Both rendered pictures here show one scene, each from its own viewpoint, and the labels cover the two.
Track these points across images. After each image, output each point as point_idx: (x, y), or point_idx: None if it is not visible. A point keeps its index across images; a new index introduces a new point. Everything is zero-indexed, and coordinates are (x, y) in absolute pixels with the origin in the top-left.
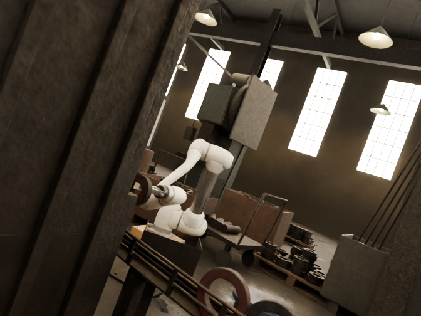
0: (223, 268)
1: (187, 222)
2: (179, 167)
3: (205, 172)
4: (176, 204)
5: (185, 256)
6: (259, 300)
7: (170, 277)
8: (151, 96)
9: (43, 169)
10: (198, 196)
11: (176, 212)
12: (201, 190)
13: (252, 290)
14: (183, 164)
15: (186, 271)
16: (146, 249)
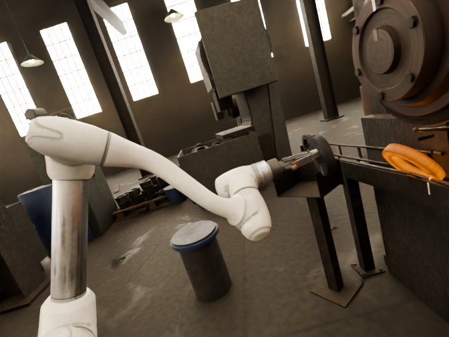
0: (319, 134)
1: (95, 317)
2: (176, 166)
3: (80, 188)
4: (65, 326)
5: (305, 168)
6: (200, 229)
7: (341, 150)
8: None
9: None
10: (85, 249)
11: (83, 331)
12: (85, 231)
13: (184, 239)
14: (167, 159)
15: (303, 178)
16: (343, 159)
